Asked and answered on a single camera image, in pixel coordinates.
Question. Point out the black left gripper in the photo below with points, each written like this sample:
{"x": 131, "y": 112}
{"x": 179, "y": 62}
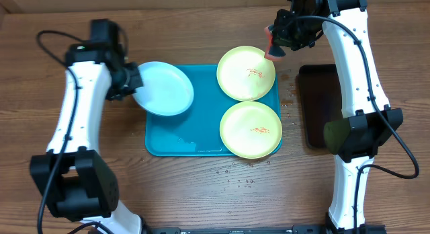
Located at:
{"x": 137, "y": 82}

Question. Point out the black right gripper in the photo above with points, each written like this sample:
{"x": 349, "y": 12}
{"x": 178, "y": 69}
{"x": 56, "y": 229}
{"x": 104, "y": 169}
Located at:
{"x": 281, "y": 23}

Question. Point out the orange and black sponge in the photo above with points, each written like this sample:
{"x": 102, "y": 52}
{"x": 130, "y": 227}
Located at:
{"x": 273, "y": 52}

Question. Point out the light blue plate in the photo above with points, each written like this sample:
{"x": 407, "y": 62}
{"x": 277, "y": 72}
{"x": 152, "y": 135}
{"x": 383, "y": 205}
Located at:
{"x": 166, "y": 90}

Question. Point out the yellow-green plate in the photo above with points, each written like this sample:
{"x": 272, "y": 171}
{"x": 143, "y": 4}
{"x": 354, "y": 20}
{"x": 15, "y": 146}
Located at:
{"x": 251, "y": 130}
{"x": 244, "y": 74}

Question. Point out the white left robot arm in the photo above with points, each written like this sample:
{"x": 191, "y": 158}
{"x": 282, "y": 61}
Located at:
{"x": 72, "y": 177}

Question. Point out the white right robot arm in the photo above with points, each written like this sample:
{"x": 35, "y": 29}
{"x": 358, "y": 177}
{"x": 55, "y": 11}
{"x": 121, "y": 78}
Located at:
{"x": 367, "y": 121}

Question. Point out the black rectangular tray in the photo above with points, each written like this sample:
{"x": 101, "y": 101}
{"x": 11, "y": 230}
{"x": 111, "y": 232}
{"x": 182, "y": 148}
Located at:
{"x": 320, "y": 97}

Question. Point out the teal plastic tray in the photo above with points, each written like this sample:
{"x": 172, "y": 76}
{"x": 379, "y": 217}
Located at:
{"x": 195, "y": 132}

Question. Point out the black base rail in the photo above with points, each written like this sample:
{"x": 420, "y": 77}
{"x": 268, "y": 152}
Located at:
{"x": 296, "y": 229}

